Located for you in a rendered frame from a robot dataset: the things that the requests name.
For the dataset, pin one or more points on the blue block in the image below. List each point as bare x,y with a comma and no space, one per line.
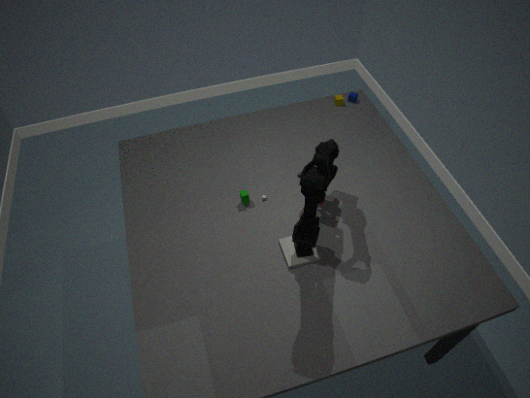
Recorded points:
352,97

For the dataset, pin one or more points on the yellow block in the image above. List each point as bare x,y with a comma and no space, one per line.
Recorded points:
338,100

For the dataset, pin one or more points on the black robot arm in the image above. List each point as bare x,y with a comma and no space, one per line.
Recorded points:
313,185

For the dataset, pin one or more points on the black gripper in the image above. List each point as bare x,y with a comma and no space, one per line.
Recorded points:
333,174

